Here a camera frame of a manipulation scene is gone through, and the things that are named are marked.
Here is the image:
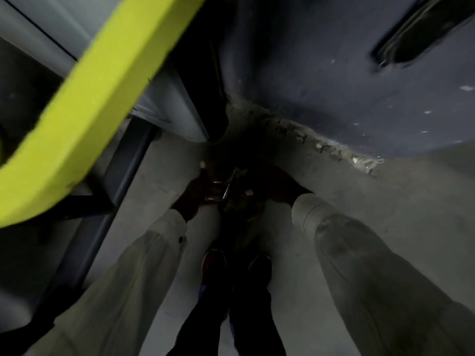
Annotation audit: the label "person's left hand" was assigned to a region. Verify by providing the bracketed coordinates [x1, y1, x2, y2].
[171, 169, 215, 223]

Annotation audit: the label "person's right hand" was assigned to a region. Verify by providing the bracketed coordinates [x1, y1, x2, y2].
[255, 166, 313, 207]

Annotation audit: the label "person's right forearm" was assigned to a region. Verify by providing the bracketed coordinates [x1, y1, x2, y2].
[291, 192, 475, 356]

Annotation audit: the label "person's left forearm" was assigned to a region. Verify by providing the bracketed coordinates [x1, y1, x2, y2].
[22, 209, 188, 356]

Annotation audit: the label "person's left shoe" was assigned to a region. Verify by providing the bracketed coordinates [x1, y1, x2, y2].
[200, 248, 228, 280]

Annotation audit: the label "person's shoe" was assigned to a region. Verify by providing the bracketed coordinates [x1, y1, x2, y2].
[200, 248, 228, 280]
[247, 254, 274, 284]

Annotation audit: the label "person's right shoe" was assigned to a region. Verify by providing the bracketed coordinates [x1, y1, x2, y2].
[247, 254, 274, 284]

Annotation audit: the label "person's dark trousers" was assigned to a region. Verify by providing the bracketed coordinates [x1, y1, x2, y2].
[167, 270, 287, 356]

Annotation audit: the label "white gym machine shroud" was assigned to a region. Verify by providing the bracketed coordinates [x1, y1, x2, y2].
[0, 0, 209, 143]

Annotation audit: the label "yellow-green padded machine bar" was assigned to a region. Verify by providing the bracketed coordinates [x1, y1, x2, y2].
[0, 0, 208, 228]

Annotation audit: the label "dark metal machine frame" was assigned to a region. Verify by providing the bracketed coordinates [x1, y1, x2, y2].
[0, 118, 161, 342]

